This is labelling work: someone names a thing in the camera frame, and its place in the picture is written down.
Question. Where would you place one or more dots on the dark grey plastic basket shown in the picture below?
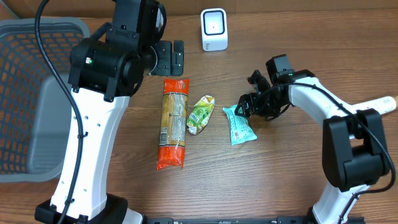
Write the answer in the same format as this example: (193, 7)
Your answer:
(35, 113)

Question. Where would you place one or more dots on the orange noodle packet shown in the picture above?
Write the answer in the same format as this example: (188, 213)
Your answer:
(173, 123)

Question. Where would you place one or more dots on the white barcode scanner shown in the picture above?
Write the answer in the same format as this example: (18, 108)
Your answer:
(214, 29)

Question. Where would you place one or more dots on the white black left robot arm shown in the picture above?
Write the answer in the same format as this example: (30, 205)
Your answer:
(107, 68)

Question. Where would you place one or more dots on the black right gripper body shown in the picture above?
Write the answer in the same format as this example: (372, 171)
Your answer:
(259, 96)

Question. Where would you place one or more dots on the teal snack packet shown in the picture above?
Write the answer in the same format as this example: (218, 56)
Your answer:
(240, 131)

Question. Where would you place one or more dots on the white tube with gold cap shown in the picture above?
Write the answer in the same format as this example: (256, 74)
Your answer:
(382, 105)

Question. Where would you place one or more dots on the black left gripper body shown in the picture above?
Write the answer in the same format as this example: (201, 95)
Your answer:
(166, 58)

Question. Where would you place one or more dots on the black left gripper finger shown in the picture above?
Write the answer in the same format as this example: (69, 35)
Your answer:
(177, 67)
(178, 52)

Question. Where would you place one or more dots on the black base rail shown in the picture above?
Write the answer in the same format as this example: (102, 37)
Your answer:
(278, 220)

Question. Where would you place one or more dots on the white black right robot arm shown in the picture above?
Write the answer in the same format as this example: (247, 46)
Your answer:
(355, 158)

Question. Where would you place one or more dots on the green yellow snack packet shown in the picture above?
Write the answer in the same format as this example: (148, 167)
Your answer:
(201, 114)

